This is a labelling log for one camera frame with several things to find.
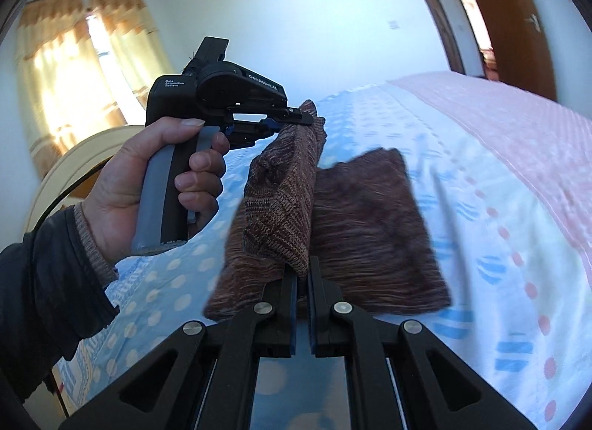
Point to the bright window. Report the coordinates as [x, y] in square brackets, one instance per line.
[108, 69]

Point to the brown wooden door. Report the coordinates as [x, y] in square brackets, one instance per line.
[513, 42]

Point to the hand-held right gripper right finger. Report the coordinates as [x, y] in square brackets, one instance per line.
[312, 319]

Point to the white wall switch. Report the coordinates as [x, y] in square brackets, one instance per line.
[394, 24]

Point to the brown knit sweater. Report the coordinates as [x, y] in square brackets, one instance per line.
[360, 236]

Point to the person's left forearm dark sleeve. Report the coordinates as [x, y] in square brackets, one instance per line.
[41, 300]

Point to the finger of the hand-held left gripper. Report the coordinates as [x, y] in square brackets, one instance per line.
[286, 115]
[252, 134]

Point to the dark wooden hallway door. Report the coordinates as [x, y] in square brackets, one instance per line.
[444, 28]

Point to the person's left hand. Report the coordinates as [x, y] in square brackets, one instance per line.
[115, 199]

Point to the patterned blue pink bedsheet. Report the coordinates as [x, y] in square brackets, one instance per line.
[485, 208]

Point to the cream wooden headboard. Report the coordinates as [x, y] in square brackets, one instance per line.
[69, 166]

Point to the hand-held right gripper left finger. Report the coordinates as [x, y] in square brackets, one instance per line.
[292, 319]

